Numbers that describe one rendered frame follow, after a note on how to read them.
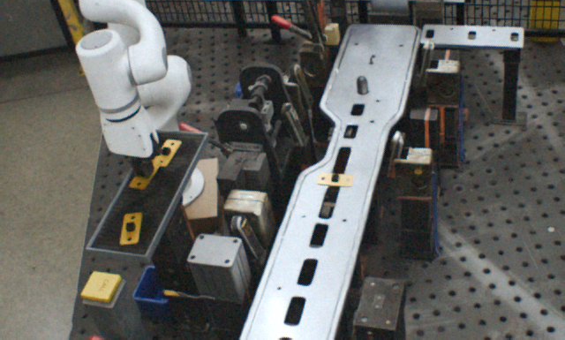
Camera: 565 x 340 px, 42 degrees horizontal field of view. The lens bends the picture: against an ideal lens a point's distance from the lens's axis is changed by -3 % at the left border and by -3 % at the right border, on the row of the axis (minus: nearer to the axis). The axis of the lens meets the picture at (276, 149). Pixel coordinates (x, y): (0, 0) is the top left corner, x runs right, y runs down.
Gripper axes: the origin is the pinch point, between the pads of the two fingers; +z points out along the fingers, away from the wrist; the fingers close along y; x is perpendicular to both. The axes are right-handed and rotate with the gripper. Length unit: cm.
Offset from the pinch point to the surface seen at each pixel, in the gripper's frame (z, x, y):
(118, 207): 6.3, -7.2, -4.1
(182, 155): 6.3, 10.5, 2.7
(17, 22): 86, 169, -198
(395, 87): 22, 61, 37
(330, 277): 22.3, -2.8, 39.4
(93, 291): 6.2, -28.4, 1.9
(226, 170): 12.5, 13.8, 10.7
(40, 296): 122, 33, -106
